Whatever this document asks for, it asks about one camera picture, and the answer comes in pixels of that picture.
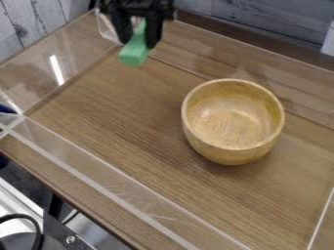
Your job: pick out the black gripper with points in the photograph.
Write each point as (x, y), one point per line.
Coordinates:
(153, 10)

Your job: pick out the green rectangular block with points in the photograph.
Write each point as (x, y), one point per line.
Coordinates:
(133, 52)

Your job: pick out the light wooden bowl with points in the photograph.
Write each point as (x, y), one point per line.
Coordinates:
(232, 120)

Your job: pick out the clear acrylic tray walls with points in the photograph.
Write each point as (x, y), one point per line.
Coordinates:
(96, 132)

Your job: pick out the black table leg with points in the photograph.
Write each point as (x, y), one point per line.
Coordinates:
(55, 206)

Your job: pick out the black metal bracket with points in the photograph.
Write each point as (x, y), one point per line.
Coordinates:
(60, 238)

